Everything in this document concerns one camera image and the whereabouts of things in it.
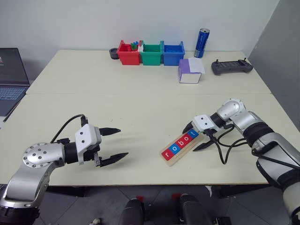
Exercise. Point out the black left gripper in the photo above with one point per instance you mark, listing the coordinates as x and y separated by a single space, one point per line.
90 153

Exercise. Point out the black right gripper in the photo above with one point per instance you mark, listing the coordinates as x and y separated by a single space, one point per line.
211 135

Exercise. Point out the blue letter t block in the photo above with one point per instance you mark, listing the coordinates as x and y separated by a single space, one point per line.
192 134

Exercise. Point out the red letter o block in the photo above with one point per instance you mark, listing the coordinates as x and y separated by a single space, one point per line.
186 138

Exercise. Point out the red letter b block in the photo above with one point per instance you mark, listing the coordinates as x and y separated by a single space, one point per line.
180 143

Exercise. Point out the blue letter o block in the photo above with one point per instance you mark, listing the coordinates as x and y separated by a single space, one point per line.
174 148

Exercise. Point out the wooden letter tray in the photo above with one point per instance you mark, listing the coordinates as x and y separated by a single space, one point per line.
180 157

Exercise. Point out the red letter r block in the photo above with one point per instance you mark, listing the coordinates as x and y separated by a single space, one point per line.
167 154

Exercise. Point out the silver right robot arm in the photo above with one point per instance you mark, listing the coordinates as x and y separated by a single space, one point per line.
236 110

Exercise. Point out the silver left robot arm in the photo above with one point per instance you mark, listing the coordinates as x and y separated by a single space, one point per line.
39 154

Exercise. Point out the small red floor marker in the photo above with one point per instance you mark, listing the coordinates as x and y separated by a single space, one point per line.
140 198

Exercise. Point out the purple and white box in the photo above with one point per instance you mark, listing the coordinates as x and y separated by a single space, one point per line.
184 68

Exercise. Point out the dark rounded shape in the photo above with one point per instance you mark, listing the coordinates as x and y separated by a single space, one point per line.
131 213
194 211

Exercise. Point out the white paper sheet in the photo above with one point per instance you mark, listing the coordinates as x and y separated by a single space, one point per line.
196 65

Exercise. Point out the small white floor object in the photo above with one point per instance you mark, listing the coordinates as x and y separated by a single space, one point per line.
95 220

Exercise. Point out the dark grey handheld controller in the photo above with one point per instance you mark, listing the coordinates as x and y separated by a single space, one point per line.
232 67

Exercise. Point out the blue plastic bin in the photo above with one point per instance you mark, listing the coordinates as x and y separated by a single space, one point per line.
173 59

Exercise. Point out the red plastic bin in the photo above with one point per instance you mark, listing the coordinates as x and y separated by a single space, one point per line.
127 58

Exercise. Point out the green plastic bin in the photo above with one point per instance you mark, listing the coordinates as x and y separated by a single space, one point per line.
151 58

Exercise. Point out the black round dish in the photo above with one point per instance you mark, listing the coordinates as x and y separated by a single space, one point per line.
113 55

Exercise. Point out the blue drink can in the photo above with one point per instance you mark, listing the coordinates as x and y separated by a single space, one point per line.
201 43

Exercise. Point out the white toy brick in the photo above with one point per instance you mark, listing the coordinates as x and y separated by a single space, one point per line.
140 48

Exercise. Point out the green toy brick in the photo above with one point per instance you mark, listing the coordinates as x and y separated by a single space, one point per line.
133 47

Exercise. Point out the dark grey laptop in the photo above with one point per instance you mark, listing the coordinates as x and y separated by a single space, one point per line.
10 70

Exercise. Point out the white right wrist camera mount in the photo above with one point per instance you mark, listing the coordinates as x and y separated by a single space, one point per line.
204 122

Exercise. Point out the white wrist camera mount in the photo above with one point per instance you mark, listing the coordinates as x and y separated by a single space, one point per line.
204 122
85 136

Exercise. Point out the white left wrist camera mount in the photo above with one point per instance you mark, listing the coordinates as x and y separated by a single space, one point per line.
85 136

